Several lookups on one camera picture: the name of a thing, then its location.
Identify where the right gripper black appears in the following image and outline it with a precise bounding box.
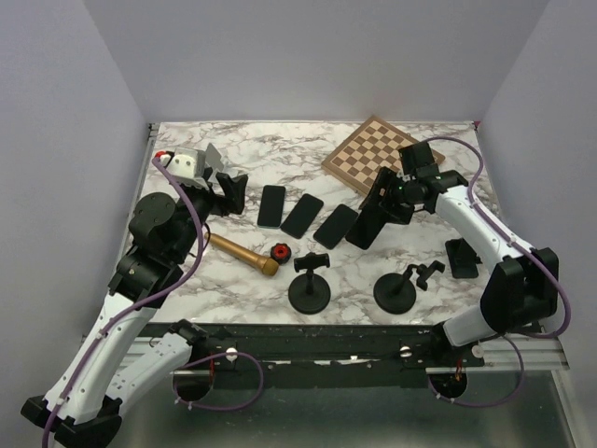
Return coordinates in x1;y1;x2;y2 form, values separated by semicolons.
359;165;416;226

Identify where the teal smartphone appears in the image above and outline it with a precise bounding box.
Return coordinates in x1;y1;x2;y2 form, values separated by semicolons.
257;185;286;229

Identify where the black phone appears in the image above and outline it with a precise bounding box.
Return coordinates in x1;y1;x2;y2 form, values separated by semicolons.
313;204;358;250
281;193;324;239
345;205;386;250

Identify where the black back round-base stand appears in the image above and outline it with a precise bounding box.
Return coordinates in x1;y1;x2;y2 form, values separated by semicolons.
373;260;445;315

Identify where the black round-base phone stand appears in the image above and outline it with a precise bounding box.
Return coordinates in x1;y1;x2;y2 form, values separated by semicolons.
288;252;331;315

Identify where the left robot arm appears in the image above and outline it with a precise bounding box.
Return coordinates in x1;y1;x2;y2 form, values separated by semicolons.
21;173;248;447

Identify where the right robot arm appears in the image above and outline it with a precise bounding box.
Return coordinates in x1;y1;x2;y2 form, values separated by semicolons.
346;141;563;366

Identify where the silver phone stand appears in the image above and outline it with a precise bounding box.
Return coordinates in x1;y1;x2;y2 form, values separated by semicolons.
205;143;227;173

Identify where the black folding phone stand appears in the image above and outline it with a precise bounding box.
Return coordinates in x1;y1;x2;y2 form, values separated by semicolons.
445;238;480;279

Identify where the wooden chessboard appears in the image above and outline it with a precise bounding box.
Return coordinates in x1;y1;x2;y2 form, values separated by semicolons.
322;116;417;196

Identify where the black red knob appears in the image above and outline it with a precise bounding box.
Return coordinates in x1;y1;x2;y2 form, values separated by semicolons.
270;243;292;265

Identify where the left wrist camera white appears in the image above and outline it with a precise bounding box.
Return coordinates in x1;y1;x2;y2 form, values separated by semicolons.
155;147;214;189

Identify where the black front table rail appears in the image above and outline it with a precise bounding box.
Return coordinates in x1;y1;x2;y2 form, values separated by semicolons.
132;321;486;388

